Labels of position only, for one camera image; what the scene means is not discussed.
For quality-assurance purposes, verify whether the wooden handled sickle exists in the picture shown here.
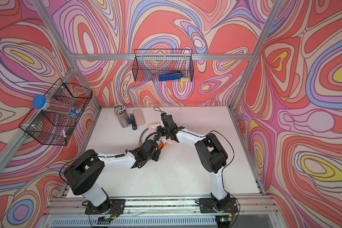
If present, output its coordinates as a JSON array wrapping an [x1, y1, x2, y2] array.
[[138, 128, 149, 146]]

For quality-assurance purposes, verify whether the orange handled sickle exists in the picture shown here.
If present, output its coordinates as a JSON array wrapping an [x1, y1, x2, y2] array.
[[158, 143, 167, 150]]

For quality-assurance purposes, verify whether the pink terry rag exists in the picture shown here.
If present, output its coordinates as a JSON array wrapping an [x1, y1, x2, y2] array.
[[148, 122, 177, 144]]

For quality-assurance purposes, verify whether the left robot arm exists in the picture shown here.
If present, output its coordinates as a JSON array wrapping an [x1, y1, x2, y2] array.
[[64, 140, 163, 209]]

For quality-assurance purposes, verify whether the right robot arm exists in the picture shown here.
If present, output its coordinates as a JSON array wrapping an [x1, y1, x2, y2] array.
[[157, 112, 230, 211]]

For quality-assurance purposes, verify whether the pink eraser block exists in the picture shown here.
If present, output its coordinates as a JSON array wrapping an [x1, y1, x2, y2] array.
[[133, 108, 145, 126]]

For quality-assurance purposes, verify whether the blue black stapler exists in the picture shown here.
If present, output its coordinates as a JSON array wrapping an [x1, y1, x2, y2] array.
[[130, 114, 137, 130]]

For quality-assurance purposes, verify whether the pencil cup on table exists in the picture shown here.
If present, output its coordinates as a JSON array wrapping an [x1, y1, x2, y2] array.
[[113, 104, 131, 128]]

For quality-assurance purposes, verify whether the yellow block in basket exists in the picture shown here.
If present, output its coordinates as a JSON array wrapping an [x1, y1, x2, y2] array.
[[180, 78, 190, 82]]

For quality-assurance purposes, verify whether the blue tool in basket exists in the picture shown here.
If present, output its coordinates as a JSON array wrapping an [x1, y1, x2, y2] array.
[[158, 71, 183, 81]]

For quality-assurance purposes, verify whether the blue capped pencil tube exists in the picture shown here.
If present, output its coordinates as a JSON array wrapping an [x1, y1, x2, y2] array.
[[32, 95, 80, 118]]

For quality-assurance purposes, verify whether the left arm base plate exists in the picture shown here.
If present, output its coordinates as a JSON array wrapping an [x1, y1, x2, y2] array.
[[85, 199, 125, 216]]

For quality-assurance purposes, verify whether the back wire basket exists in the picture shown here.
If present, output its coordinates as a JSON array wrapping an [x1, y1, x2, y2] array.
[[132, 48, 194, 82]]

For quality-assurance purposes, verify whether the wire basket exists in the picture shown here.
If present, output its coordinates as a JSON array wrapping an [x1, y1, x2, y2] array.
[[19, 79, 93, 145], [132, 48, 194, 82]]

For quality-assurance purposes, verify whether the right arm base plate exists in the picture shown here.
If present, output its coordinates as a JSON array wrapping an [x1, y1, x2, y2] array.
[[195, 196, 239, 215]]

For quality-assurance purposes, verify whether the left wire basket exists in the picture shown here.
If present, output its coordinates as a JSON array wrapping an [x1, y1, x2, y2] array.
[[19, 79, 93, 145]]

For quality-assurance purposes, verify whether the aluminium front rail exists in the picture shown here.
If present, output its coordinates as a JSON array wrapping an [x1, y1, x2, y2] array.
[[39, 195, 285, 228]]

